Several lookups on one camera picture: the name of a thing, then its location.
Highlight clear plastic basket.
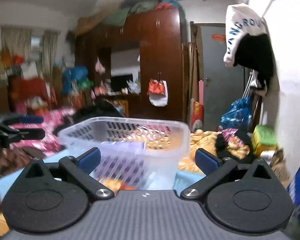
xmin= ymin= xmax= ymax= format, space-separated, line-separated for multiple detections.
xmin=57 ymin=117 xmax=190 ymax=190

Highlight purple tissue pack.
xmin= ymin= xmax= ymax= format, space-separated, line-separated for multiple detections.
xmin=91 ymin=141 xmax=147 ymax=186

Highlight pink floral bedsheet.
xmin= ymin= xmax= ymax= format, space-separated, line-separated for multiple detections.
xmin=8 ymin=107 xmax=77 ymax=158

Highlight red chair cover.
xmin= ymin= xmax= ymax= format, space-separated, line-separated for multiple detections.
xmin=9 ymin=77 xmax=49 ymax=107

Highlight blue plastic bag by door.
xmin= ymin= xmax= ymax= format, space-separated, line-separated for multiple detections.
xmin=220 ymin=98 xmax=251 ymax=131

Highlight green yellow box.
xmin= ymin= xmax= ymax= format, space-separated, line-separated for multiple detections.
xmin=251 ymin=125 xmax=278 ymax=157

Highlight blue bags pile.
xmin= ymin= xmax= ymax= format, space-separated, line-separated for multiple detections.
xmin=62 ymin=66 xmax=94 ymax=95

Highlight beige window curtains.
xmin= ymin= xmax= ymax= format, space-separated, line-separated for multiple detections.
xmin=0 ymin=25 xmax=59 ymax=76

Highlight grey door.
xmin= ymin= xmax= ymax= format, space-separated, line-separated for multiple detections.
xmin=190 ymin=22 xmax=245 ymax=131

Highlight red white hanging bag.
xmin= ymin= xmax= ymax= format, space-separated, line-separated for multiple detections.
xmin=147 ymin=79 xmax=168 ymax=107

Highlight dark red wooden wardrobe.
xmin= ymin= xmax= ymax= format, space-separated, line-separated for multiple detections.
xmin=75 ymin=7 xmax=188 ymax=121

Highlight black hanging garment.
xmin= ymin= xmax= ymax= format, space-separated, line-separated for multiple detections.
xmin=234 ymin=34 xmax=274 ymax=96

